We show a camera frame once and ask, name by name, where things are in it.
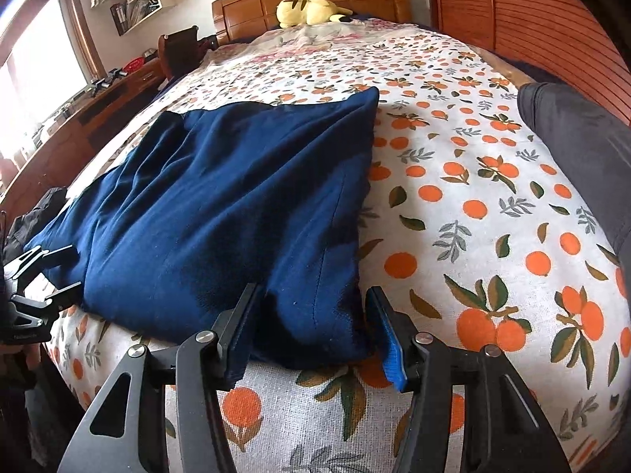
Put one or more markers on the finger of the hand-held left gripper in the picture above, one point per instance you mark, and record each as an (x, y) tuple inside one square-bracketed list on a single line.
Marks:
[(54, 255), (59, 293)]

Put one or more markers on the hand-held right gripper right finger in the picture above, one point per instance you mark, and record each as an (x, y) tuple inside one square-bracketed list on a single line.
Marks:
[(389, 350)]

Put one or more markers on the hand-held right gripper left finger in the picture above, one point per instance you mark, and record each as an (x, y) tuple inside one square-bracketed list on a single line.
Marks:
[(236, 337)]

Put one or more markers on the navy blue garment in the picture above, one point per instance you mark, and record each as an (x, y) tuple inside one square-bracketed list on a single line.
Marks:
[(222, 207)]

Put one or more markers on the dark grey cloth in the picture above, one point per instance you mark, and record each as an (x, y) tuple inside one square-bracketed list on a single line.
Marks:
[(42, 217)]

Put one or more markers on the orange fruit print bedsheet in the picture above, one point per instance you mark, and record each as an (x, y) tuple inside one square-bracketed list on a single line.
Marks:
[(493, 256)]

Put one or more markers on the wooden desk cabinet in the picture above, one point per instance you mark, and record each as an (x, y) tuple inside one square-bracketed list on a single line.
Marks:
[(113, 103)]

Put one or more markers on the red basket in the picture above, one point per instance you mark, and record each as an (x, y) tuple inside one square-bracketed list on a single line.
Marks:
[(133, 63)]

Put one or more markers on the wooden chair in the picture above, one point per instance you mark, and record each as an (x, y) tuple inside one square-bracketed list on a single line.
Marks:
[(180, 51)]

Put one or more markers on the dark grey pants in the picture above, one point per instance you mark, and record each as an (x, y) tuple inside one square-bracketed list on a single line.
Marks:
[(581, 157)]

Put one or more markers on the yellow plush toy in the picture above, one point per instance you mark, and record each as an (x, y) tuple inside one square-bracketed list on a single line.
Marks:
[(300, 12)]

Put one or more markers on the wooden wardrobe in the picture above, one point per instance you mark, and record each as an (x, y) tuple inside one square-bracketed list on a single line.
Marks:
[(532, 10)]

